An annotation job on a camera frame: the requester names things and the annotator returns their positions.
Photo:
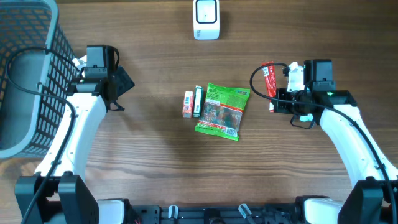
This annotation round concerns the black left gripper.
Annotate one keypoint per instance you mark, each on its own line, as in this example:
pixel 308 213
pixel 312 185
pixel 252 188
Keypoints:
pixel 124 81

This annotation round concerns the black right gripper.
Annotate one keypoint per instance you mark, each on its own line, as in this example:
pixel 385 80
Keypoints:
pixel 281 107

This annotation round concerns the red chocolate bar wrapper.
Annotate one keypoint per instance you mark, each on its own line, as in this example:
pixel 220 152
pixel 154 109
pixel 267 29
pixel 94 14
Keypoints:
pixel 269 75

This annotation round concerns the green snack bag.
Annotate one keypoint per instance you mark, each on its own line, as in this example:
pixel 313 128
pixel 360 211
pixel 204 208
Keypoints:
pixel 222 111

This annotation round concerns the green white gum pack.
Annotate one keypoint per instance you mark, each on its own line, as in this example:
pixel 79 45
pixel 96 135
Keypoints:
pixel 197 102

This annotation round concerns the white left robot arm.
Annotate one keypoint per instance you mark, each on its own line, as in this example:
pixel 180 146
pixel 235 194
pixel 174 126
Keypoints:
pixel 57 192

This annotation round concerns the white barcode scanner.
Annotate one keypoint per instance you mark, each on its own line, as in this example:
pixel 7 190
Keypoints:
pixel 206 19

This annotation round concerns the grey plastic mesh basket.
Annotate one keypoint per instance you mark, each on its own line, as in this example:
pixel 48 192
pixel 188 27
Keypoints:
pixel 36 69

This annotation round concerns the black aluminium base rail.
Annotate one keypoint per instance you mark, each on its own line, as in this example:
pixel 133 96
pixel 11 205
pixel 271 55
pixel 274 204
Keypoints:
pixel 266 214

